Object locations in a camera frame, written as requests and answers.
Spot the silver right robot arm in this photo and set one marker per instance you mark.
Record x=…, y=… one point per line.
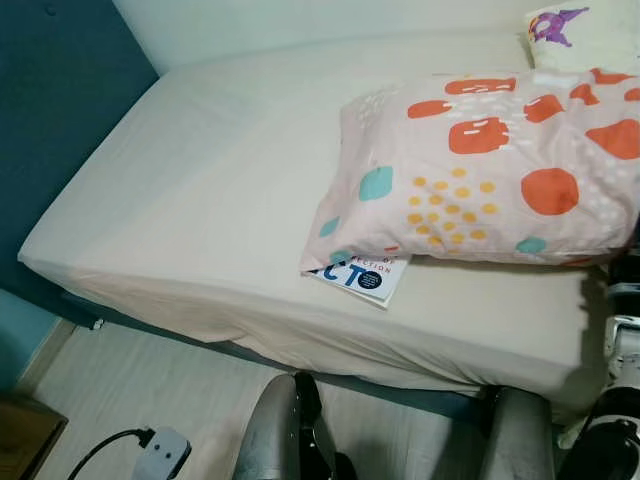
x=622, y=350

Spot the white book blue lettering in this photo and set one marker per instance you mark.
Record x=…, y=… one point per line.
x=362, y=278

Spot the teal fabric headboard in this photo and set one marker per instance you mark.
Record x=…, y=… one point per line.
x=60, y=130

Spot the pink patterned pillow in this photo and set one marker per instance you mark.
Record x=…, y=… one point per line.
x=480, y=170

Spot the cream cartoon print blanket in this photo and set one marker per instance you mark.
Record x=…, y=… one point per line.
x=590, y=35

